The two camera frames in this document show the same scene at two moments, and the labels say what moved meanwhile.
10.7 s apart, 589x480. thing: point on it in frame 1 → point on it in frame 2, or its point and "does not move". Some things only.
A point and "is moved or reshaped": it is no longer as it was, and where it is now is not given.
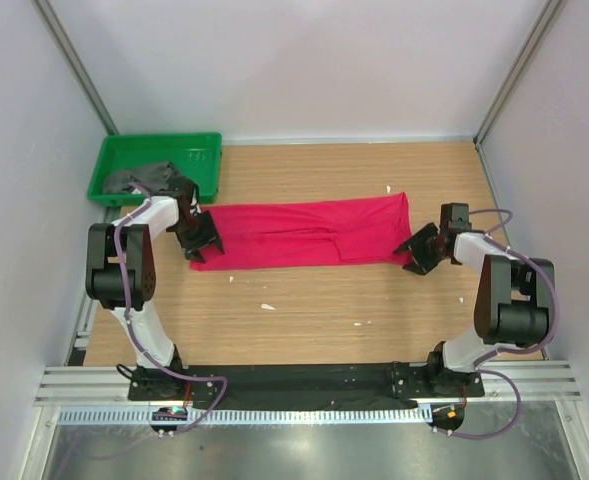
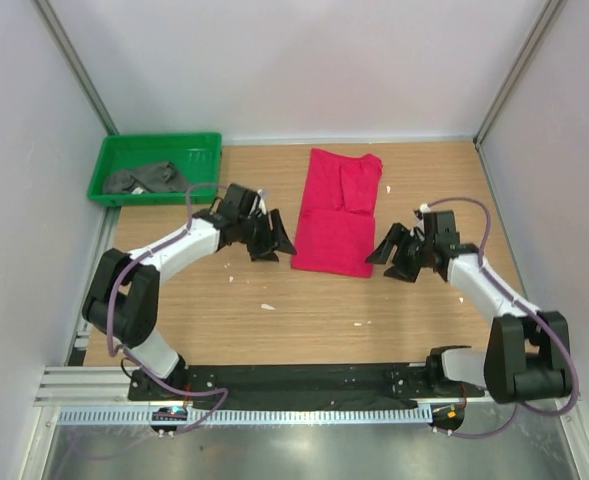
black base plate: [365, 385] does not move
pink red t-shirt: [367, 230] is moved or reshaped
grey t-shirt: [153, 176] does not move
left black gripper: [208, 237] → [274, 237]
